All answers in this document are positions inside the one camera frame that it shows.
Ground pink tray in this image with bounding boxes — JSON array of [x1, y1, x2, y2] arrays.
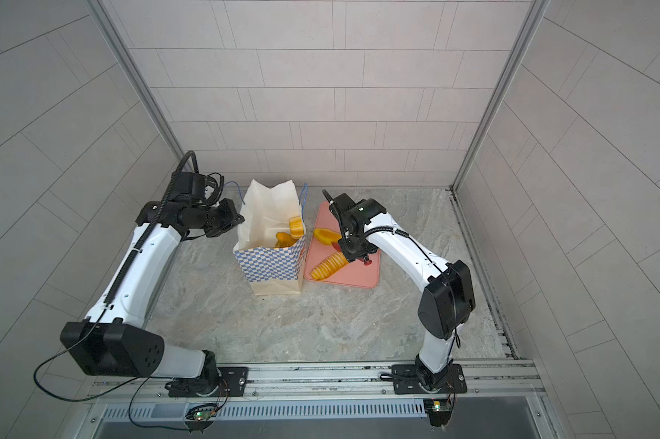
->
[[303, 201, 381, 289]]

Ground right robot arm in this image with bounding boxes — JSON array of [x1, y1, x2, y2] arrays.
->
[[326, 194, 475, 393]]

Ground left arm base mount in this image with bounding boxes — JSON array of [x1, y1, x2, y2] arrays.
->
[[165, 367, 249, 398]]

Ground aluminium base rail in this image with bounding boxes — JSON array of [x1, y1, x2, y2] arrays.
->
[[85, 359, 547, 405]]

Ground red tongs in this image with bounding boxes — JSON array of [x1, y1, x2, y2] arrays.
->
[[332, 241, 373, 266]]

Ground small yellow bread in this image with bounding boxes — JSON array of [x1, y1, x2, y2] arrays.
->
[[313, 228, 342, 245]]

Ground left black cable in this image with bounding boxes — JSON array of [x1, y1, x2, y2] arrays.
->
[[32, 150, 221, 432]]

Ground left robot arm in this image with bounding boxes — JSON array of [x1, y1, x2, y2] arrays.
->
[[60, 199, 244, 394]]

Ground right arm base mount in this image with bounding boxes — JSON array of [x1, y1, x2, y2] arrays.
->
[[388, 363, 468, 395]]

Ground right circuit board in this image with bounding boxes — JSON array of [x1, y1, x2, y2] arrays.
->
[[423, 399, 454, 428]]

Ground checkered paper bag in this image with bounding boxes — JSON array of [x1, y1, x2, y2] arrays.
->
[[233, 180, 309, 296]]

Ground long oval bread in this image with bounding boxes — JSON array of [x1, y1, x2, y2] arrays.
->
[[275, 232, 298, 248]]

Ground long ridged bread bottom-left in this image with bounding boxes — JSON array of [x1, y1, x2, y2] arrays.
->
[[311, 252, 349, 281]]

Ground circuit board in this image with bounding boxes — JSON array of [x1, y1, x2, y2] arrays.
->
[[423, 399, 454, 428], [185, 404, 218, 422]]

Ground left circuit board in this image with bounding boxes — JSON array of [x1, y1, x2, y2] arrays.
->
[[185, 404, 218, 422]]

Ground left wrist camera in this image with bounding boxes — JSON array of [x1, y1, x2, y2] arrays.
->
[[167, 172, 225, 206]]

